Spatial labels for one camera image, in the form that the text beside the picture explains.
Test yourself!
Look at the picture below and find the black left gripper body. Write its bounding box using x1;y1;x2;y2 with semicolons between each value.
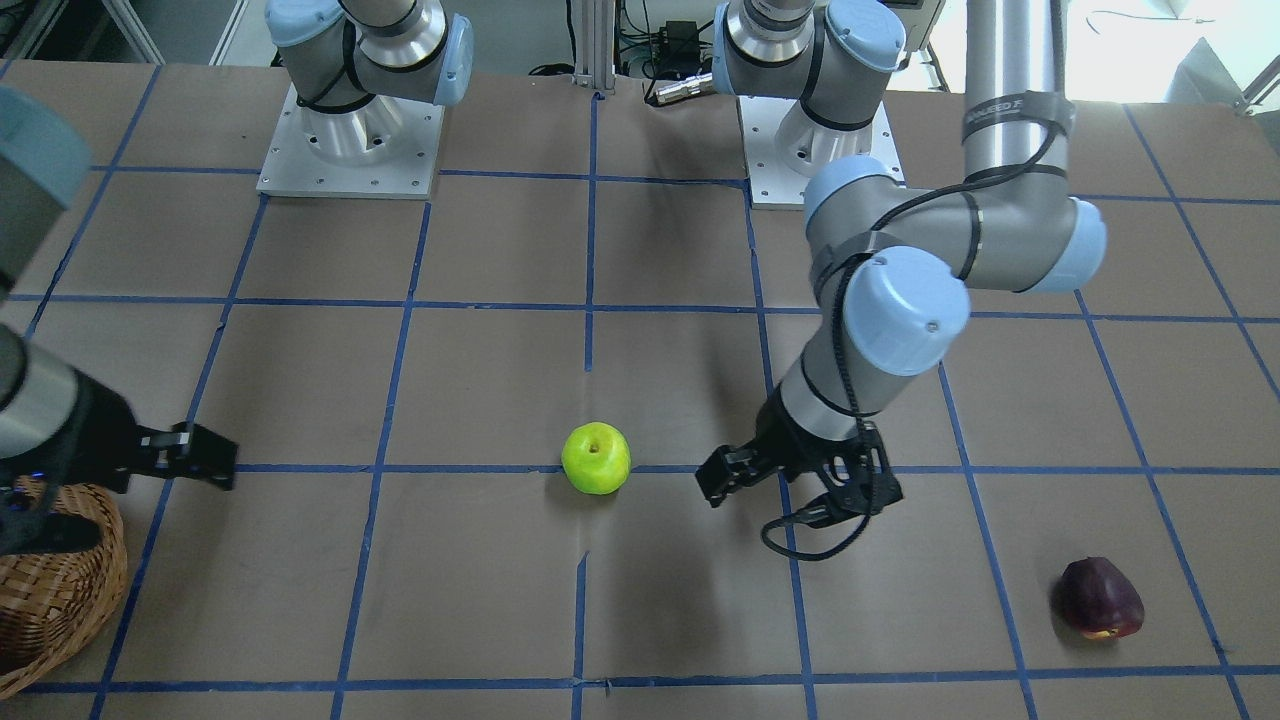
755;386;881;477

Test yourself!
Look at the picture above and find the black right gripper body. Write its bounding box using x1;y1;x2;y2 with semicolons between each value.
1;380;141;556

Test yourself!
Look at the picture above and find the green apple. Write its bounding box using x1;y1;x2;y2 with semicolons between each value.
561;421;632;496

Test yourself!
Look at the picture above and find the dark red apple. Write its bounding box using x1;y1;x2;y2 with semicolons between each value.
1053;557;1146;641

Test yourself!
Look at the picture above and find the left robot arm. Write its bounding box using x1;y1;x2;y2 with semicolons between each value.
695;1;1107;527

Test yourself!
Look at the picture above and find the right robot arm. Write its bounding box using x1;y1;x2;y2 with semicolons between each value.
1;1;475;556

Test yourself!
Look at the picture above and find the wicker basket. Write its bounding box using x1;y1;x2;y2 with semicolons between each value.
1;484;128;700

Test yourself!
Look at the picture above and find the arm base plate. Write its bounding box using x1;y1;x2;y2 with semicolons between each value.
256;88;445;201
737;96;905;211

